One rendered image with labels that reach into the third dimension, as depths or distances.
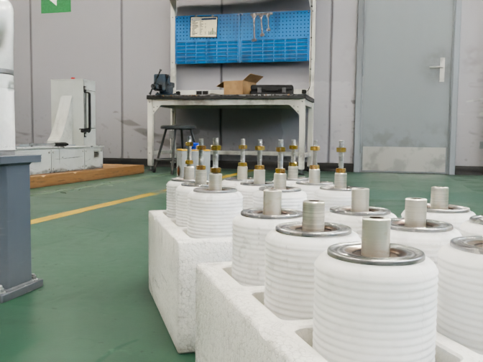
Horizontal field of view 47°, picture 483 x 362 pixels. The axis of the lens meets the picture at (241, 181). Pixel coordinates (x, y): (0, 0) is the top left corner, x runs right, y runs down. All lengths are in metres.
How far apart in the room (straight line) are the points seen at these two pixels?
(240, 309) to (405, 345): 0.18
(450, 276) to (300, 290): 0.13
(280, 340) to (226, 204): 0.47
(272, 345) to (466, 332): 0.16
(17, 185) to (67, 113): 3.39
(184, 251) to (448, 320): 0.48
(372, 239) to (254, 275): 0.23
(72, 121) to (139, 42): 2.20
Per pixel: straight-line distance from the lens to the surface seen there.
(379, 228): 0.44
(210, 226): 0.91
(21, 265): 1.30
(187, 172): 1.17
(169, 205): 1.16
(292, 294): 0.53
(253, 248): 0.63
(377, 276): 0.41
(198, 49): 6.22
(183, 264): 0.88
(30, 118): 7.28
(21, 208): 1.28
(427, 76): 5.99
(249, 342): 0.52
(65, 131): 4.59
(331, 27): 6.09
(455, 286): 0.50
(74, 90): 4.69
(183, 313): 0.90
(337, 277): 0.42
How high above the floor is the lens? 0.34
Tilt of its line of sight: 4 degrees down
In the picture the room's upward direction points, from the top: 1 degrees clockwise
